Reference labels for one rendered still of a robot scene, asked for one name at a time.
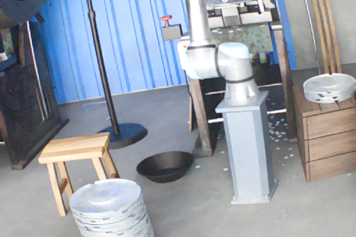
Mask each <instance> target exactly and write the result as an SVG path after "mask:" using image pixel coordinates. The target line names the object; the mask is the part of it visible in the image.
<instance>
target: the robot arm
mask: <svg viewBox="0 0 356 237"><path fill-rule="evenodd" d="M222 1H223V2H224V3H227V1H228V0H222ZM185 3H186V14H187V22H188V33H189V40H190V42H189V43H188V45H187V46H186V48H187V51H185V52H184V53H183V64H184V68H185V70H186V72H187V73H188V75H189V76H190V77H191V78H192V79H201V80H203V79H205V78H209V79H211V78H218V77H225V83H226V85H225V103H226V104H227V105H230V106H243V105H247V104H251V103H254V102H256V101H258V100H259V99H260V97H261V96H260V91H259V89H258V87H257V84H256V82H255V81H254V75H253V73H252V66H251V62H250V54H249V51H248V47H247V46H246V45H244V44H243V43H239V42H229V43H222V44H219V47H218V48H216V44H215V43H214V42H212V41H211V33H210V26H209V20H208V14H207V3H206V1H205V0H185Z"/></svg>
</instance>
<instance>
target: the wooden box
mask: <svg viewBox="0 0 356 237"><path fill-rule="evenodd" d="M292 88H293V99H294V104H295V115H296V124H297V127H296V130H297V134H298V151H299V153H300V158H301V162H302V166H303V169H304V170H303V171H304V173H305V178H306V179H305V180H306V181H307V182H309V181H310V182H311V181H317V180H320V179H325V178H328V177H333V176H337V175H338V174H345V173H346V172H353V171H354V170H356V137H355V132H356V121H355V107H354V100H353V96H352V97H350V98H349V99H347V100H342V101H338V100H335V101H336V102H332V103H317V102H313V101H310V100H308V99H307V98H306V97H305V89H304V85H297V86H293V87H292Z"/></svg>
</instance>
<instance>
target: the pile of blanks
mask: <svg viewBox="0 0 356 237"><path fill-rule="evenodd" d="M70 207H71V206H70ZM72 207H73V206H72ZM72 207H71V209H72ZM72 215H73V216H74V218H75V220H76V224H77V226H78V227H79V230H80V232H81V235H82V237H156V236H155V235H154V230H153V228H152V226H151V223H150V221H149V216H148V213H147V208H146V205H145V202H144V201H143V194H142V191H141V192H140V196H139V197H138V199H137V200H136V201H135V202H134V203H132V204H131V205H130V206H127V207H126V208H124V209H121V210H119V211H116V210H115V212H113V213H112V212H111V213H108V214H106V213H105V214H103V215H101V214H99V215H88V214H82V213H78V212H76V211H75V210H73V209H72Z"/></svg>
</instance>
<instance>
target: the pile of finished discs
mask: <svg viewBox="0 0 356 237"><path fill-rule="evenodd" d="M304 89H305V97H306V98H307V99H308V100H310V101H313V102H317V103H332V102H336V101H335V100H338V101H342V100H347V99H349V98H350V97H352V95H353V93H354V91H355V90H356V82H355V79H354V78H353V77H352V76H349V75H346V74H333V75H332V76H331V75H329V74H323V75H320V76H315V77H312V78H310V79H309V80H307V81H305V82H304Z"/></svg>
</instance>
